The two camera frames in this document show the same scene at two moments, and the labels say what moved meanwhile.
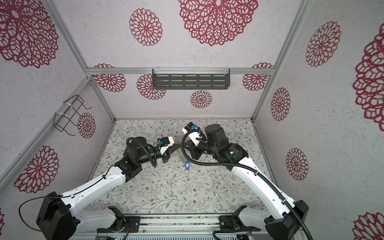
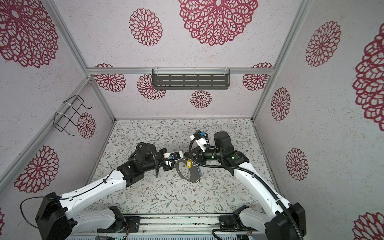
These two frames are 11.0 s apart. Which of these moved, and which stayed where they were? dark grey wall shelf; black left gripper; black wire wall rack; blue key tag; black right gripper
Moved: black left gripper; blue key tag
Stayed: dark grey wall shelf; black wire wall rack; black right gripper
